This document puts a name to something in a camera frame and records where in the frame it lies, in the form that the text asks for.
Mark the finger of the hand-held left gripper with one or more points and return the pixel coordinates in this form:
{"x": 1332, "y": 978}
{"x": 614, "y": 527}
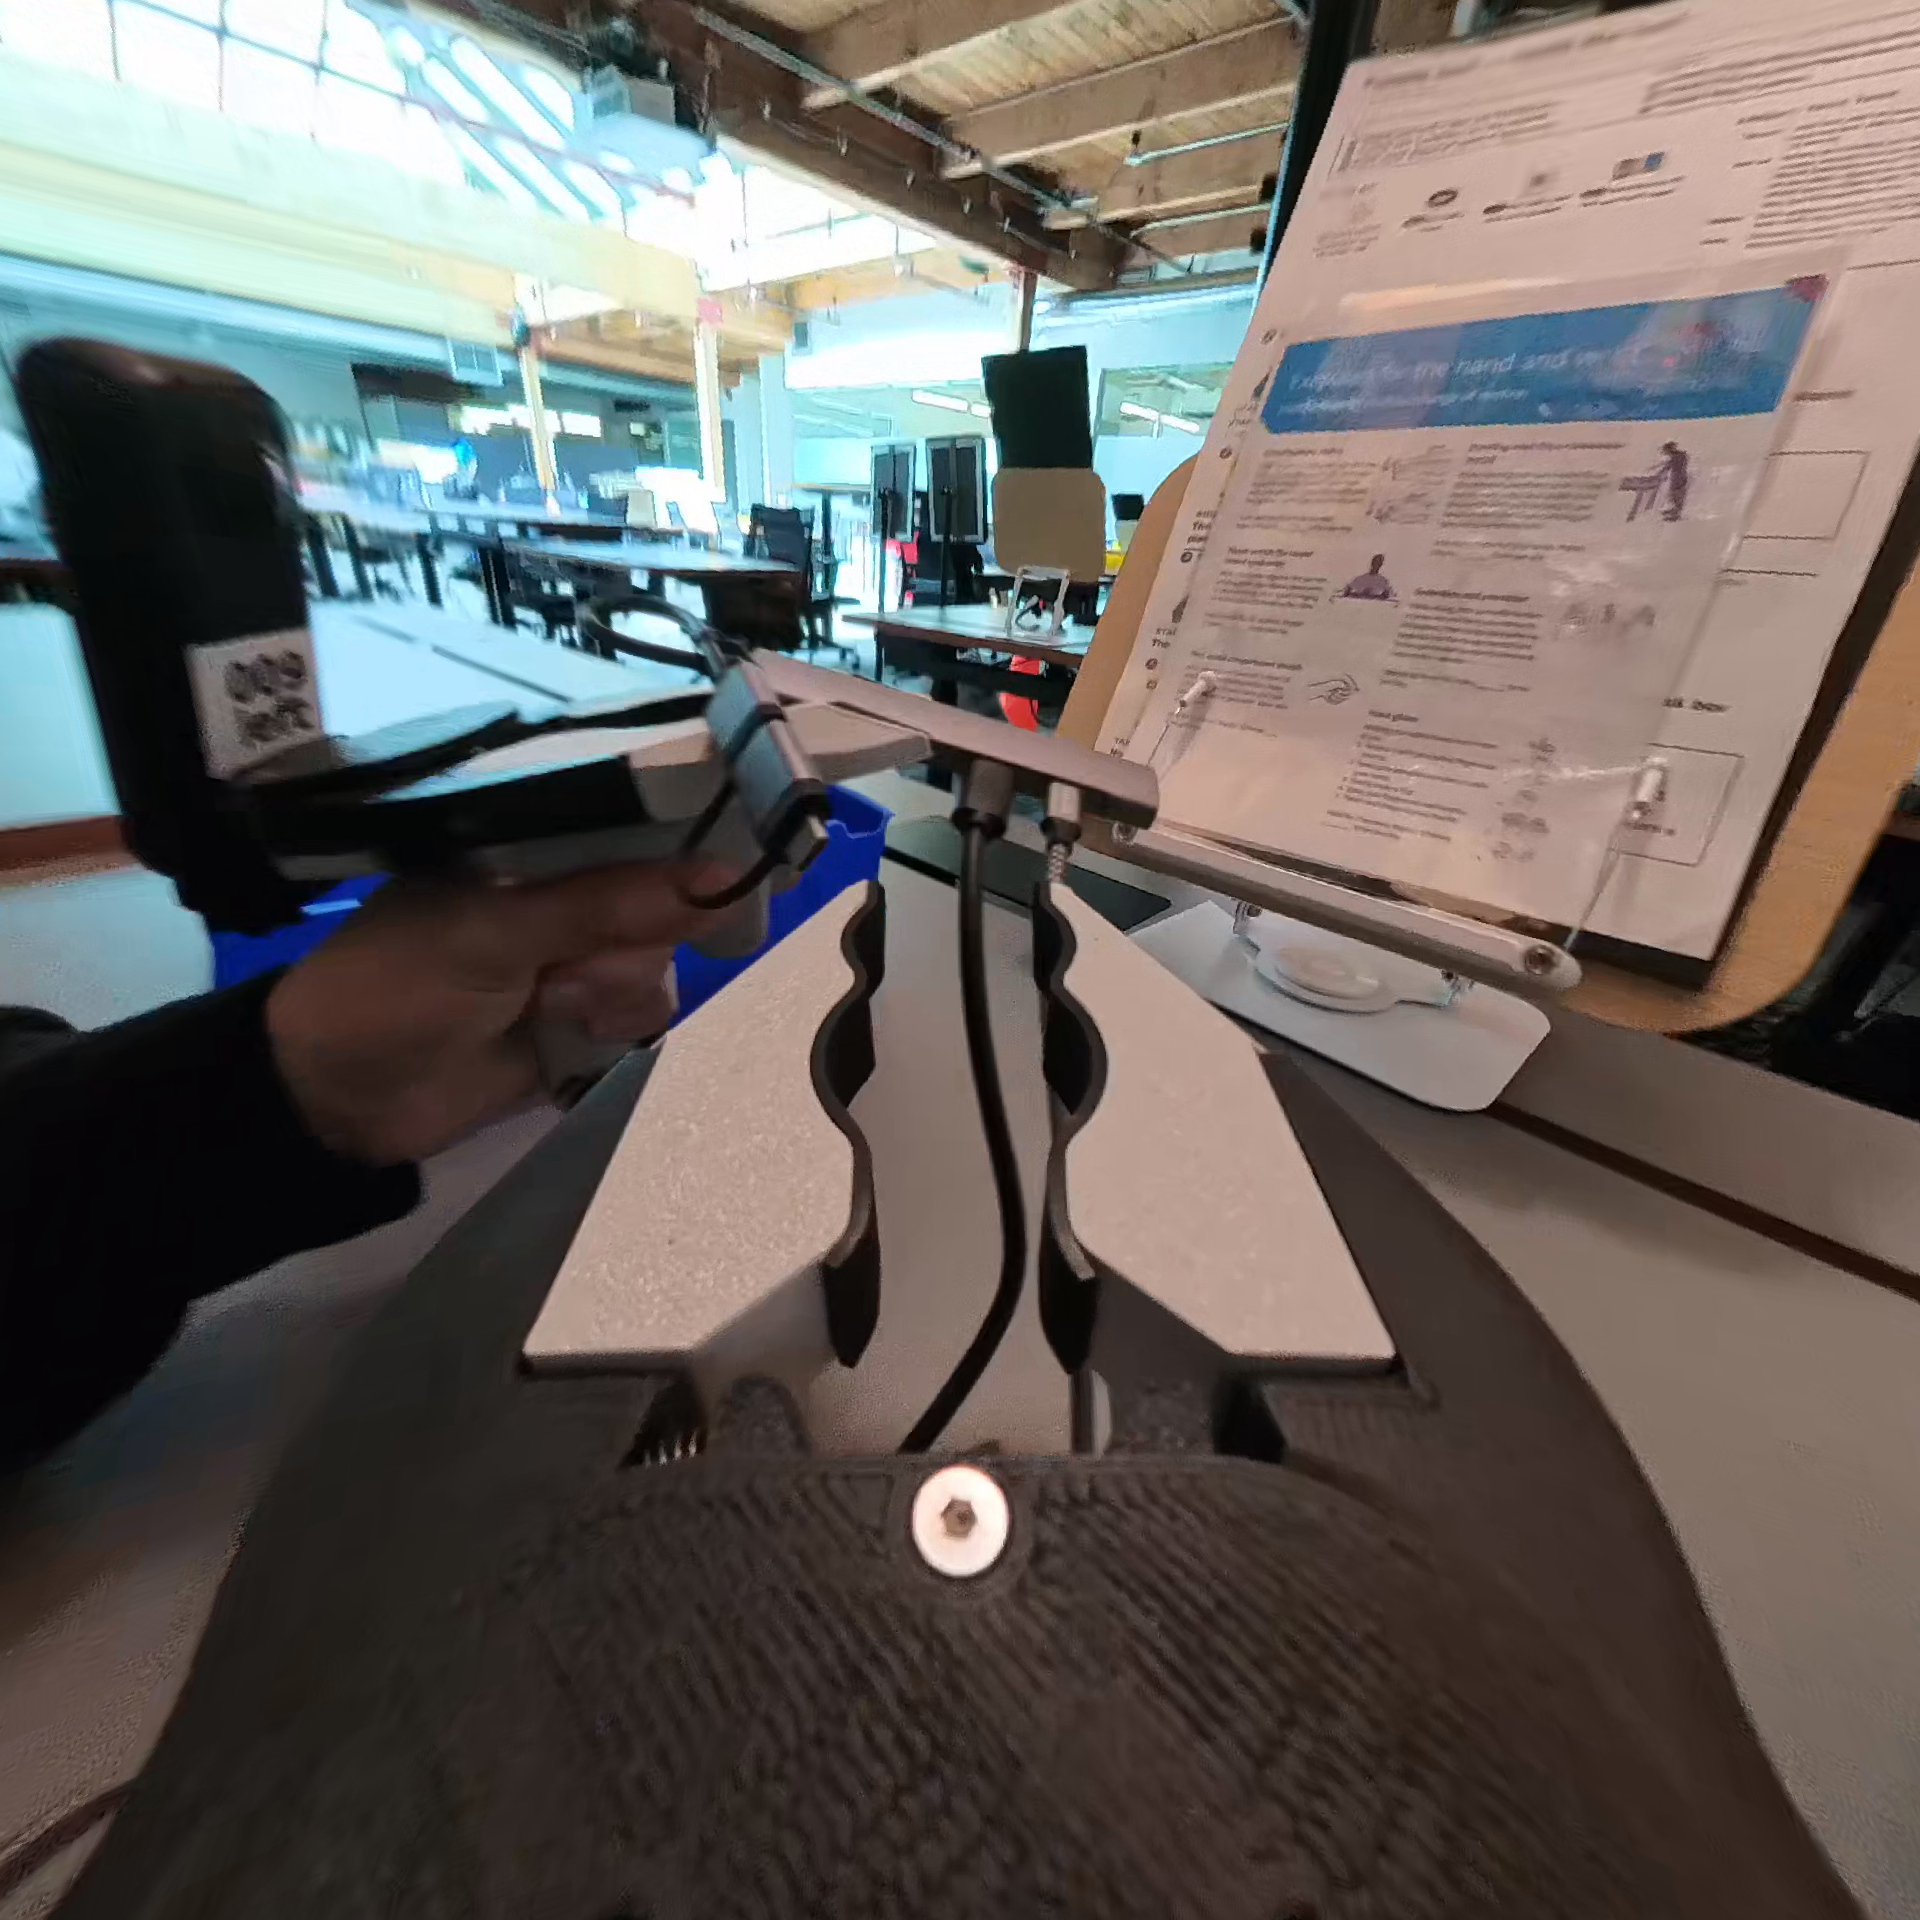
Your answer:
{"x": 675, "y": 788}
{"x": 434, "y": 735}

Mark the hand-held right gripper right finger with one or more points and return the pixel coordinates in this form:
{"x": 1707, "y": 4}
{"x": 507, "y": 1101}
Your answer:
{"x": 1214, "y": 1184}

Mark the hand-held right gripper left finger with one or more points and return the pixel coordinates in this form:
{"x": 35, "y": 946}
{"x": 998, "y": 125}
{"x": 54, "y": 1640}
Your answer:
{"x": 704, "y": 1170}

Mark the grey usb hub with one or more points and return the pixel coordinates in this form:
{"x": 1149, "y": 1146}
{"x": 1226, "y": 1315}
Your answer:
{"x": 991, "y": 735}

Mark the person's left forearm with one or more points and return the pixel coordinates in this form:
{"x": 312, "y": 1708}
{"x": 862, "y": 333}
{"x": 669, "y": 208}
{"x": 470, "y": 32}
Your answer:
{"x": 134, "y": 1170}

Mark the person's left hand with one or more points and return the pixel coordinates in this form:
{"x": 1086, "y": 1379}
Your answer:
{"x": 420, "y": 1020}

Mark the desk with wood edge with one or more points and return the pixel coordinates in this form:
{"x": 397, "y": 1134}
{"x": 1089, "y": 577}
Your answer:
{"x": 390, "y": 644}

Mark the blue plastic bin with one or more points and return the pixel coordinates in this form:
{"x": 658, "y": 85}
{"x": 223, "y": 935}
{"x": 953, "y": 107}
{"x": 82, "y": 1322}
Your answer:
{"x": 848, "y": 855}

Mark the brown desk black legs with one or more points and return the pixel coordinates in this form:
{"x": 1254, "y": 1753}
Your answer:
{"x": 644, "y": 562}
{"x": 961, "y": 630}

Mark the black rectangular pad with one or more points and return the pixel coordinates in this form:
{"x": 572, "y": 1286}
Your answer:
{"x": 918, "y": 853}

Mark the black office chair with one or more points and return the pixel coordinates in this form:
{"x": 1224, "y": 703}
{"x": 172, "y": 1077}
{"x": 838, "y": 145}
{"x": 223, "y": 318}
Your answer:
{"x": 788, "y": 554}

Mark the orange traffic cone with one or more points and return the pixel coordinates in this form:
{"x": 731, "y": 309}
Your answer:
{"x": 1029, "y": 691}

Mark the black monitor on stand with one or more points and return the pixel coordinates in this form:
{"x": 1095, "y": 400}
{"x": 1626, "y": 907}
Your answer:
{"x": 892, "y": 488}
{"x": 957, "y": 488}

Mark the tan board on stand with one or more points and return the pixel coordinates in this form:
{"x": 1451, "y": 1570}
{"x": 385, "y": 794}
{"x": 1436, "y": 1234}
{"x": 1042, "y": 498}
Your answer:
{"x": 1050, "y": 525}

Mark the black square panel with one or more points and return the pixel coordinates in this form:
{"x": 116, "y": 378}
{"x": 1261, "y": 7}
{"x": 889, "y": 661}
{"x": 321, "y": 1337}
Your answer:
{"x": 1039, "y": 405}

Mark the laminated instruction sheet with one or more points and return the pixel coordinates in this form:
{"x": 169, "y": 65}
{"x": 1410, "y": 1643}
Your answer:
{"x": 1500, "y": 630}

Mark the black vertical pole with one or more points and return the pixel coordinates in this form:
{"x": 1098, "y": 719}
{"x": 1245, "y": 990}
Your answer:
{"x": 1320, "y": 91}

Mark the white printed paper sheet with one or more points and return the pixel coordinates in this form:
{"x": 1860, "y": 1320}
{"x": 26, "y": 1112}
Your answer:
{"x": 1575, "y": 135}

